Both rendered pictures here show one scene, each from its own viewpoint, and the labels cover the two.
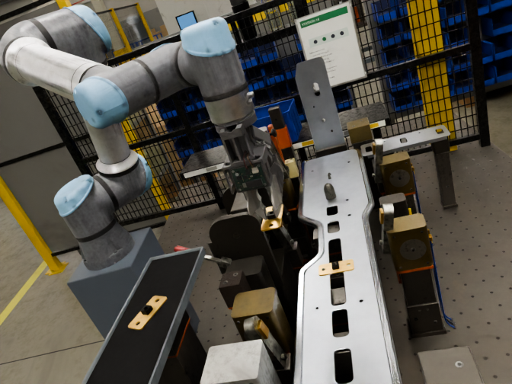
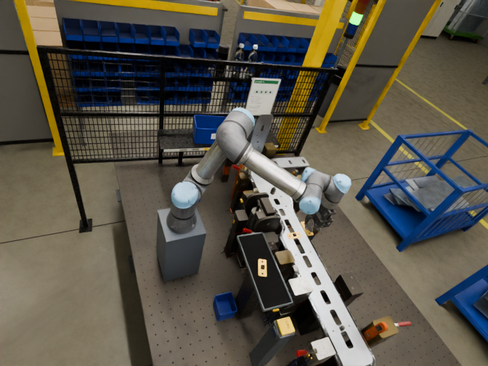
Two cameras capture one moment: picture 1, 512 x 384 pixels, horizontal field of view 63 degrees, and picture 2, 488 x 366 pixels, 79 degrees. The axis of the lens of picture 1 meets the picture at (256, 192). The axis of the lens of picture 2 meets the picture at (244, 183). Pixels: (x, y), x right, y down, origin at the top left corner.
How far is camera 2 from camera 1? 1.22 m
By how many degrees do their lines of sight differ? 42
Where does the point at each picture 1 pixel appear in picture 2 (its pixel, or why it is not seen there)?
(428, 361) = (344, 277)
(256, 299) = (285, 255)
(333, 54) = (261, 100)
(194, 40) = (345, 188)
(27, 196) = not seen: outside the picture
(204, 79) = (337, 197)
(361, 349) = (319, 271)
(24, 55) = (256, 159)
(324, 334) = (303, 266)
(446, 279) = not seen: hidden behind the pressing
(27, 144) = not seen: outside the picture
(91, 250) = (184, 224)
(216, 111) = (331, 205)
